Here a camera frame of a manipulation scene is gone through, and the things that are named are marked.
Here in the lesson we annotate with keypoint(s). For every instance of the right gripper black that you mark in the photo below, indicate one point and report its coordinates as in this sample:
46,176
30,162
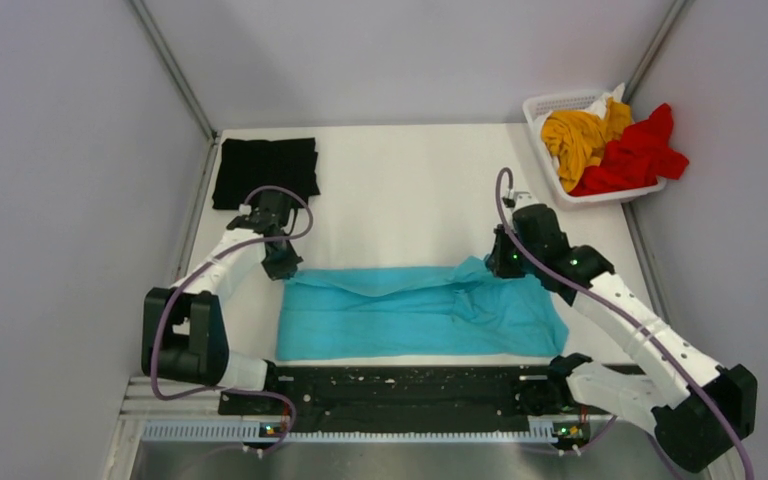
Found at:
497,262

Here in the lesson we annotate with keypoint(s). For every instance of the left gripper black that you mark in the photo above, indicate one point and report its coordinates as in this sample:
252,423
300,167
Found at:
285,269

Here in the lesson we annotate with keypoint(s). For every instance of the cyan t shirt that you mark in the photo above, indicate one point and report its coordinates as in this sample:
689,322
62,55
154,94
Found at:
458,310

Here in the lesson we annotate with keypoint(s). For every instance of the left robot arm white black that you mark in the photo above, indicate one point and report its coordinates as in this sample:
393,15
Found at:
184,336

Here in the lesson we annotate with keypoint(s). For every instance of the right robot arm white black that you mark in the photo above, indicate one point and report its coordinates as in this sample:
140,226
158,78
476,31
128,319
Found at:
694,408

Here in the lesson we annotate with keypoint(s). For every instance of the yellow t shirt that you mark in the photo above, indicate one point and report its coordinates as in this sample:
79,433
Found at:
578,139

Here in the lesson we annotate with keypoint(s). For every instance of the folded black t shirt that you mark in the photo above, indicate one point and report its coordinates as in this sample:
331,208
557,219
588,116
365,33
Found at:
249,164

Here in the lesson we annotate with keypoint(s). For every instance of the white plastic basket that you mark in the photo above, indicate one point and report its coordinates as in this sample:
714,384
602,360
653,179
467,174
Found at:
536,110

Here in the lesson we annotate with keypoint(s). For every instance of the red t shirt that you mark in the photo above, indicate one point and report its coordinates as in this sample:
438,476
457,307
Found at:
638,159

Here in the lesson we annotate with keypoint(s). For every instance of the white cloth in basket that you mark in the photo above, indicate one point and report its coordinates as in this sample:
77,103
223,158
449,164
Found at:
599,107

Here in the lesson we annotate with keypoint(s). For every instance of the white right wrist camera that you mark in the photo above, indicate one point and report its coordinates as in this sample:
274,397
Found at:
513,200

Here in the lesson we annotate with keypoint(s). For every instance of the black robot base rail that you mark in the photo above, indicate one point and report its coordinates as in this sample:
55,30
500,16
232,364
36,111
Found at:
408,399

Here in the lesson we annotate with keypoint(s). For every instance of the white slotted cable duct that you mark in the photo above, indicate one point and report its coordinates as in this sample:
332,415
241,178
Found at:
265,433

